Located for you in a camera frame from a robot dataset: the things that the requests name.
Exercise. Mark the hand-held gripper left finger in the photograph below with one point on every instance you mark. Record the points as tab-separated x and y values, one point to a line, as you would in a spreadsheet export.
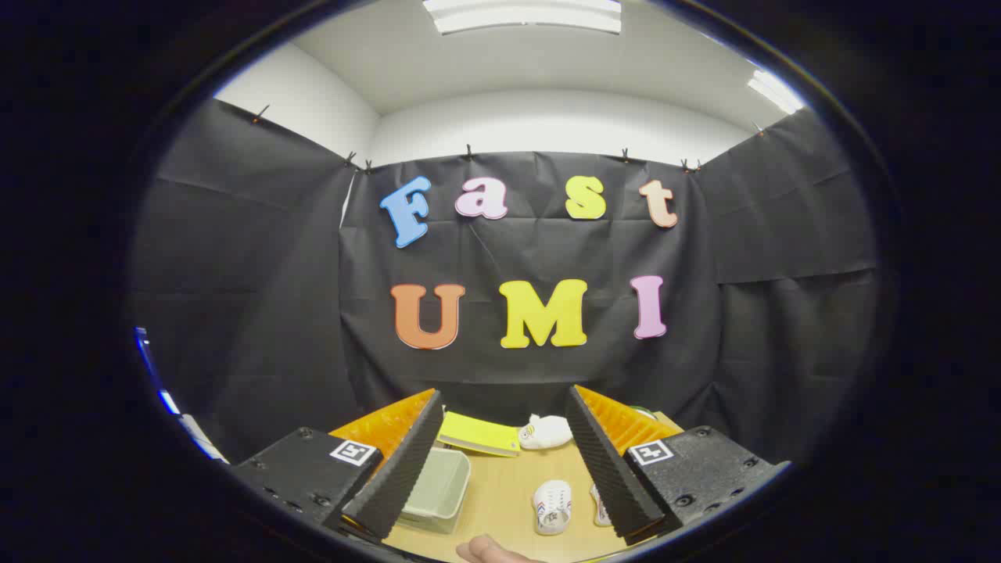
407	461

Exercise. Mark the white canvas shoe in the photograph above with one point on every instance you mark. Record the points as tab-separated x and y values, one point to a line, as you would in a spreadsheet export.
552	507
600	507

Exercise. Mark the watermelon slice plush toy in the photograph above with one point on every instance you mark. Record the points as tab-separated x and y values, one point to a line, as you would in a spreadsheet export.
643	410

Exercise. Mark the yellow book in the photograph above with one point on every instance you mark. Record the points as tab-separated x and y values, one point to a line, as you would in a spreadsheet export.
477	434

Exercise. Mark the grey-green fabric storage box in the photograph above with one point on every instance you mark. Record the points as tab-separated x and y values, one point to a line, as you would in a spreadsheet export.
442	485

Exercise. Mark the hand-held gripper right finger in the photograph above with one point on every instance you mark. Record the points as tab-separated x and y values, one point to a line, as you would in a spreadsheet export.
606	469

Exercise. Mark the long ceiling light panel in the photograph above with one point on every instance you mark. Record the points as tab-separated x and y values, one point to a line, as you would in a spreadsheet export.
524	16

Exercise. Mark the small ceiling light panel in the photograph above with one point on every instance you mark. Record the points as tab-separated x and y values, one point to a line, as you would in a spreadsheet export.
774	91

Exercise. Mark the white plush toy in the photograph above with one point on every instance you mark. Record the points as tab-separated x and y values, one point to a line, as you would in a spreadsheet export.
547	432

